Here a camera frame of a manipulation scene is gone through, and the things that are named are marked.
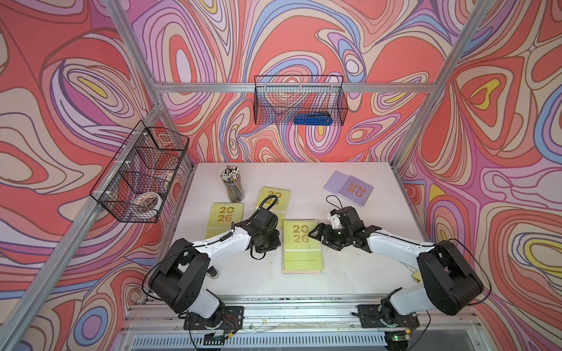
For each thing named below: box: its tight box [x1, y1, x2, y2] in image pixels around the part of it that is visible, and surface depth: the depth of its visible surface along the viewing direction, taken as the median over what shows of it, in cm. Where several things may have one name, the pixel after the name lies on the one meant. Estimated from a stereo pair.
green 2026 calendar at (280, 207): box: [256, 185, 291, 230], surface depth 109 cm
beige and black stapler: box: [205, 265, 220, 279], surface depth 84 cm
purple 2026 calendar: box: [323, 170, 374, 207], surface depth 110 cm
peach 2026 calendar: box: [281, 266, 322, 275], surface depth 84 cm
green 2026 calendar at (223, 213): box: [204, 201, 245, 240], surface depth 101 cm
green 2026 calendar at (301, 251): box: [283, 219, 323, 271], surface depth 88 cm
